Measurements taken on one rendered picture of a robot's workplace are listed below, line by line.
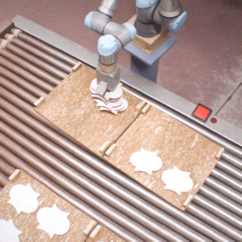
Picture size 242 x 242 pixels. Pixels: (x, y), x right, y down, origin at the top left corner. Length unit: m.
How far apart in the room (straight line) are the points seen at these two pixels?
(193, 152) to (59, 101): 0.66
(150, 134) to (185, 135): 0.16
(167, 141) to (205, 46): 1.84
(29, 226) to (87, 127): 0.51
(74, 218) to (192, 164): 0.54
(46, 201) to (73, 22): 2.27
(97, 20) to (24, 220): 0.87
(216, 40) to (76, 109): 2.00
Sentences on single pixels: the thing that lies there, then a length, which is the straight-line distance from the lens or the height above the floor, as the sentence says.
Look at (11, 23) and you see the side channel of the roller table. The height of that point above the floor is 0.95.
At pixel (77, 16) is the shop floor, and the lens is 3.61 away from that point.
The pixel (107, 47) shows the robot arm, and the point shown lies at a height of 1.33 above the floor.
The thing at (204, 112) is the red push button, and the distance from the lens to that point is 1.79.
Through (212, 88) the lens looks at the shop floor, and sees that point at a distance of 3.10.
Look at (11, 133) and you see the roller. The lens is 1.76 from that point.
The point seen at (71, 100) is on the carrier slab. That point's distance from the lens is 1.79.
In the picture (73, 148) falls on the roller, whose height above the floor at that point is 0.92.
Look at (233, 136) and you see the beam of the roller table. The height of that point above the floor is 0.92.
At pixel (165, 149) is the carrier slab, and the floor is 0.94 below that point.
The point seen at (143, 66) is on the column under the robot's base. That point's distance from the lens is 2.18.
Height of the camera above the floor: 2.38
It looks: 57 degrees down
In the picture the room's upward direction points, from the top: 1 degrees clockwise
